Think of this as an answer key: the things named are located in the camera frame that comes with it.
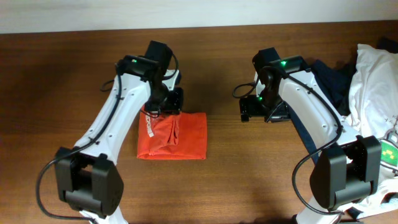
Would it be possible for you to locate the red soccer t-shirt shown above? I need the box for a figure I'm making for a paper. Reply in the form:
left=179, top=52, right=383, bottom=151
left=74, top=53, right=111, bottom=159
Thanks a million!
left=137, top=113, right=208, bottom=160

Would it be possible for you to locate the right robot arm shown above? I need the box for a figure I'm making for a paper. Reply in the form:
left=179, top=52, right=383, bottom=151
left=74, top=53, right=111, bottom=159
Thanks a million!
left=239, top=47, right=382, bottom=223

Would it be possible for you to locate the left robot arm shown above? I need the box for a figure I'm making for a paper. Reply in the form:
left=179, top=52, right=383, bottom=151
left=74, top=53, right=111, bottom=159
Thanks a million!
left=54, top=40, right=183, bottom=223

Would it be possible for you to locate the navy blue garment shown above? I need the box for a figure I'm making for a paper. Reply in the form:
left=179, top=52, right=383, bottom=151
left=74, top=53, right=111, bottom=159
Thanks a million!
left=287, top=37, right=398, bottom=166

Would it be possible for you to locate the white printed t-shirt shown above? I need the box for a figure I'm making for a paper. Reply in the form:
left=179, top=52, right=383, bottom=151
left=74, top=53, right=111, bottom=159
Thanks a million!
left=345, top=44, right=397, bottom=219

